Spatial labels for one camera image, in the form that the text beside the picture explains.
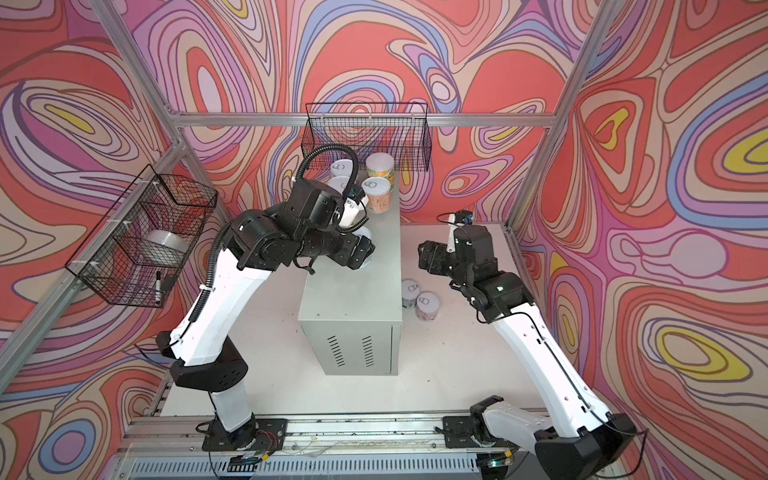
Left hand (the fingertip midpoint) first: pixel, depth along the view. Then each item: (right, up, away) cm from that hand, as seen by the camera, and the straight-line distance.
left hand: (363, 237), depth 63 cm
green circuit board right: (+31, -54, +8) cm, 62 cm away
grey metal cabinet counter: (-2, -16, -6) cm, 17 cm away
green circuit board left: (-29, -53, +7) cm, 61 cm away
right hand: (+17, -4, +9) cm, 20 cm away
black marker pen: (-51, -13, +8) cm, 53 cm away
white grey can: (+18, -20, +28) cm, 39 cm away
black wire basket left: (-54, -3, +7) cm, 54 cm away
